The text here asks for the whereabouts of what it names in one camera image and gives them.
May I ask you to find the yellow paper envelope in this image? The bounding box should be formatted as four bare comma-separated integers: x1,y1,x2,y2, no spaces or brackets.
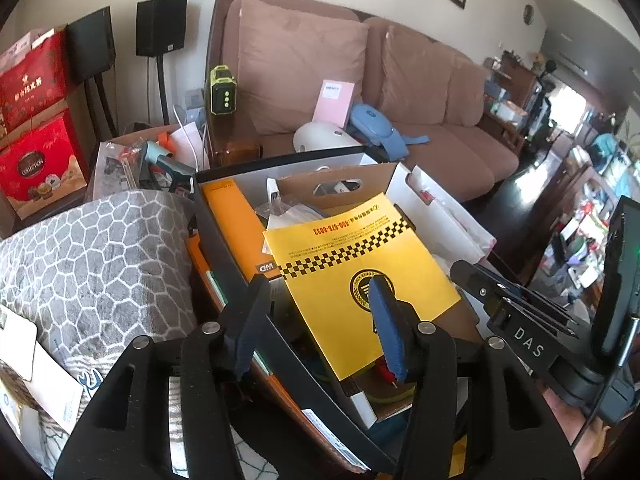
265,194,460,380

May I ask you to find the face mask plastic bag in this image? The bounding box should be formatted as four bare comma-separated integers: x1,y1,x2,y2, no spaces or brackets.
255,198,326,231

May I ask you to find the blue shark sticker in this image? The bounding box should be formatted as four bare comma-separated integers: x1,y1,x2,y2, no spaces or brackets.
77,366,105,398

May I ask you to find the cardboard box tray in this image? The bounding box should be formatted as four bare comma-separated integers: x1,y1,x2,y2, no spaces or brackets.
265,164,480,428

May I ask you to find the orange book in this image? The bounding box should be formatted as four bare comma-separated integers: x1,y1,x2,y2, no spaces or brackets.
202,179,280,281

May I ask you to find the grey patterned fleece blanket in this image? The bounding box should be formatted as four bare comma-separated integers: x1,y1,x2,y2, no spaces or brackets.
0,188,202,461

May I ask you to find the right sofa cushion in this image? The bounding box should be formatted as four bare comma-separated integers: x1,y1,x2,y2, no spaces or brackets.
444,55,488,127

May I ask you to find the sofa cushion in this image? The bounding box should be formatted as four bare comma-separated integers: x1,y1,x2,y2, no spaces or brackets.
444,55,488,127
380,26,457,125
238,0,369,134

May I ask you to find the white paper card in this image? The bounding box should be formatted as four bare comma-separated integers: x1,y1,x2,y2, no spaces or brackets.
26,342,84,434

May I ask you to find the white dome lamp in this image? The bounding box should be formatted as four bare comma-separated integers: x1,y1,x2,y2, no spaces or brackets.
293,122,360,153

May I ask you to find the middle sofa cushion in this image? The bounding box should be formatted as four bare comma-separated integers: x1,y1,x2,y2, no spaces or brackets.
380,26,457,125

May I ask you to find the green portable speaker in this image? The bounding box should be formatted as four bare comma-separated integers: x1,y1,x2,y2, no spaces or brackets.
209,65,236,116

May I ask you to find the pink booklet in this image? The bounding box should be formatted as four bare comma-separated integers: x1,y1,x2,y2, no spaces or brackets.
312,79,355,128

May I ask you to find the red chocolate gift box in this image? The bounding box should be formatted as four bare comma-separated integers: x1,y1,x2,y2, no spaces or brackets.
0,110,87,220

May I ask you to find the left sofa cushion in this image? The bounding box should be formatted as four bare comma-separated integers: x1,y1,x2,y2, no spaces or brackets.
238,0,369,134

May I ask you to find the brown fabric sofa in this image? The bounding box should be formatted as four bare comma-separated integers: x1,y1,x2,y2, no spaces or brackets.
207,0,518,202

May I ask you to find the right black speaker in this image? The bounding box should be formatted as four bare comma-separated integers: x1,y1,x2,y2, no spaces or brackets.
136,0,188,58

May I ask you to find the black speaker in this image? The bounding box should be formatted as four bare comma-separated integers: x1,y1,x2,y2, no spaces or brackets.
136,0,188,58
65,6,116,84

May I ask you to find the left black speaker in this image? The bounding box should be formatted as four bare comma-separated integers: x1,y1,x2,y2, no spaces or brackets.
65,6,116,84

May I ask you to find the red tea gift bag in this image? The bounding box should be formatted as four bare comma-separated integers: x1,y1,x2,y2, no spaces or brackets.
1,28,75,132

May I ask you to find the round wall clock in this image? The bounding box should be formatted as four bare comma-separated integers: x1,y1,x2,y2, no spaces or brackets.
523,3,535,25

